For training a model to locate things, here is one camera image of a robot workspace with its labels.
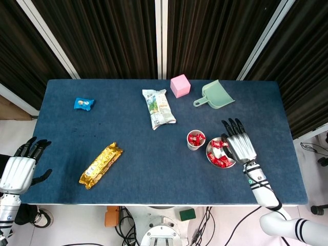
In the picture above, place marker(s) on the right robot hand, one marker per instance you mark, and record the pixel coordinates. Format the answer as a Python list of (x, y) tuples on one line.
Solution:
[(241, 147)]

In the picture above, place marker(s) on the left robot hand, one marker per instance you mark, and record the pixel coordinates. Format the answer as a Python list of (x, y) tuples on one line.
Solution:
[(15, 174)]

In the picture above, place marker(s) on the red candy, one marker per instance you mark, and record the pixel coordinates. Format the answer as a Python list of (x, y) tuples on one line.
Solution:
[(191, 138), (201, 137), (196, 142), (216, 144), (225, 144), (226, 161), (210, 155), (217, 161)]

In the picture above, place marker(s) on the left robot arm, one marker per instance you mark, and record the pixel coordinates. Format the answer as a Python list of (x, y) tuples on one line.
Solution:
[(7, 210)]

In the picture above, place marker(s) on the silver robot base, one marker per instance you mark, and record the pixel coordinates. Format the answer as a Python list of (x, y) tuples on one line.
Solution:
[(160, 230)]

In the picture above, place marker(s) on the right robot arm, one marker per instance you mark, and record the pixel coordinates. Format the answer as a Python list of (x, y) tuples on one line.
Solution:
[(264, 194)]

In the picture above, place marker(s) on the silver metal plate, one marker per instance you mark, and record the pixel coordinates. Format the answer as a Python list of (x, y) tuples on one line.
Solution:
[(217, 152)]

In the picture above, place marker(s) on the white paper cup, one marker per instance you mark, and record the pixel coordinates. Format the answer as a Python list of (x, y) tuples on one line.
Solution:
[(191, 147)]

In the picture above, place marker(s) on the black white sneaker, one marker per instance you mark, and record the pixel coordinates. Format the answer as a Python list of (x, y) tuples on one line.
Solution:
[(43, 217)]

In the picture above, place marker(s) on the green plastic dustpan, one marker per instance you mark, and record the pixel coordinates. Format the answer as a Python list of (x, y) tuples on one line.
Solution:
[(215, 94)]

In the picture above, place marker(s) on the gold biscuit pack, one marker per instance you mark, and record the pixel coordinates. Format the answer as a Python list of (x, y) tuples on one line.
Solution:
[(101, 165)]

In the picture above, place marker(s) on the green block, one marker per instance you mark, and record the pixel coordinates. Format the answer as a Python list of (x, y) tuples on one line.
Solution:
[(187, 214)]

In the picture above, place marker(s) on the pink foam cube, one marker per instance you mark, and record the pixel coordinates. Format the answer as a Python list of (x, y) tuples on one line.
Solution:
[(180, 85)]

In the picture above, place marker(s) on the blue felt table cover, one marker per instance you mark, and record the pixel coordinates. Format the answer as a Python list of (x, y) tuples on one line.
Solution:
[(153, 166)]

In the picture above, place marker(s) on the white snack bag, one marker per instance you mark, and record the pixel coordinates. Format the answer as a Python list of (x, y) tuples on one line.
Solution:
[(159, 109)]

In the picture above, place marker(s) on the blue snack packet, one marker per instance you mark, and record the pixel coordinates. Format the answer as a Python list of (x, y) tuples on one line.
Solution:
[(84, 103)]

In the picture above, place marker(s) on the black chair base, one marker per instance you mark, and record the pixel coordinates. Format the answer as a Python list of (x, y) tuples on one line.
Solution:
[(319, 208)]

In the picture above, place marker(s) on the orange box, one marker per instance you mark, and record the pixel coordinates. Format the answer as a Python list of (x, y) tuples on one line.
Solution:
[(112, 216)]

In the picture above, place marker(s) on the dark pleated curtain panel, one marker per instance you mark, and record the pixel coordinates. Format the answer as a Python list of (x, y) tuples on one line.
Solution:
[(217, 38), (307, 64), (102, 38), (25, 64)]

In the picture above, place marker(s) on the white frame rail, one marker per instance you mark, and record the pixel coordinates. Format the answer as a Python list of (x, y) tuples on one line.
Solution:
[(312, 132), (18, 100)]

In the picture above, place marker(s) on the white frame post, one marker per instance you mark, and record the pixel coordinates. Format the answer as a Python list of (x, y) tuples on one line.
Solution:
[(49, 38), (161, 38), (265, 38)]

